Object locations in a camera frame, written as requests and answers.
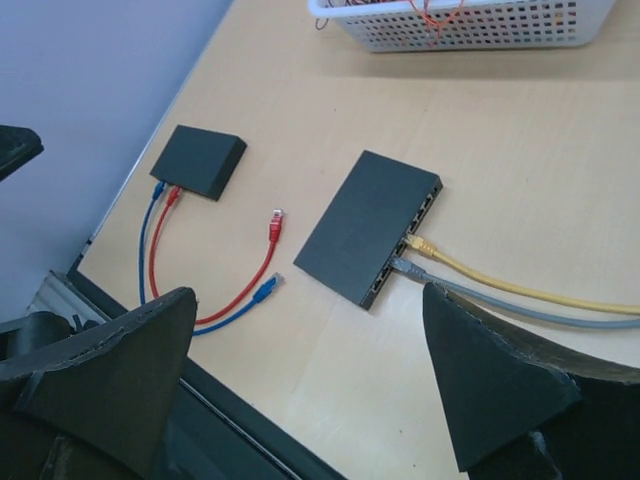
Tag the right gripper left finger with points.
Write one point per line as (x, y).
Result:
(92, 405)

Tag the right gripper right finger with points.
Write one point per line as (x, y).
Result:
(519, 406)

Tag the black network switch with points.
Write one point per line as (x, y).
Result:
(199, 161)
(362, 230)

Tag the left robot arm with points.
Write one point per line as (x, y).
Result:
(18, 146)

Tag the white plastic basket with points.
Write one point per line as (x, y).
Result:
(414, 26)

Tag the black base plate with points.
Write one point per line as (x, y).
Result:
(211, 433)

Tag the aluminium frame rail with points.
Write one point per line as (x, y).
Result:
(56, 294)

